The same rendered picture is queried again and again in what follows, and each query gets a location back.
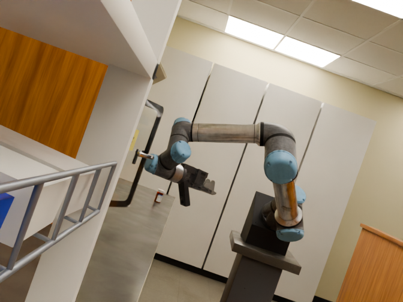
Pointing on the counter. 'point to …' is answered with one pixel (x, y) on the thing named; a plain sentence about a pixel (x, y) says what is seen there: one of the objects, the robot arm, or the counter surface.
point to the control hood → (159, 74)
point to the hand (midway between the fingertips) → (213, 193)
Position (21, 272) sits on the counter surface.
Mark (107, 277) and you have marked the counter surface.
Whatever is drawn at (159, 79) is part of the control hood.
